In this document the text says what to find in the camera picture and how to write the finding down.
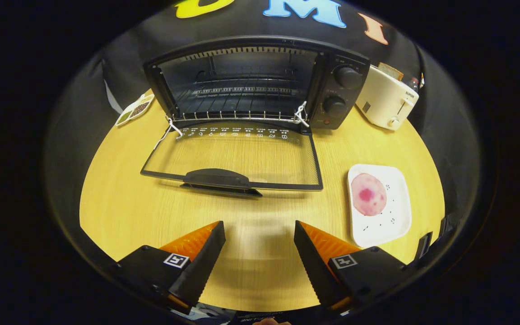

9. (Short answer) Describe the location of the brown bread slice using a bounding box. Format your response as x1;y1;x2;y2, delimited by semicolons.
377;62;404;82

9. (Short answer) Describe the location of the metal oven wire rack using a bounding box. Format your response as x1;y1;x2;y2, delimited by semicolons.
172;77;308;122

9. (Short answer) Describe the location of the black chair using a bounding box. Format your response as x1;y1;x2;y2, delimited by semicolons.
413;232;433;261

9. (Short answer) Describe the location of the pink ham slice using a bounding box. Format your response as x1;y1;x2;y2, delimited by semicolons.
351;173;387;217

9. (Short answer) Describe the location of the black toaster oven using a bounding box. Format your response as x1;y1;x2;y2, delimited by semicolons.
140;36;371;198

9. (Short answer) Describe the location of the divided dish of beans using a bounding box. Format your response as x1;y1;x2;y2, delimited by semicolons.
116;93;155;127

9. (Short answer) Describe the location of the white bread toaster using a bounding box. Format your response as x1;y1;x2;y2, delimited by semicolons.
356;65;419;131

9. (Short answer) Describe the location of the white square plate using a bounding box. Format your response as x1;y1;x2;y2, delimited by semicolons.
348;163;412;248

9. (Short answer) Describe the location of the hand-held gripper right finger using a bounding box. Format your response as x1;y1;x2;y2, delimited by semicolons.
293;220;412;314

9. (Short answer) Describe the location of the black backdrop cloth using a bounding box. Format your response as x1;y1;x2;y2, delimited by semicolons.
46;0;482;271

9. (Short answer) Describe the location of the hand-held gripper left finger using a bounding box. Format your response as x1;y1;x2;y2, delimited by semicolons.
115;221;226;315

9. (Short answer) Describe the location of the white string tie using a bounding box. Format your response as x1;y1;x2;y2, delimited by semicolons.
293;101;309;127
153;115;184;150

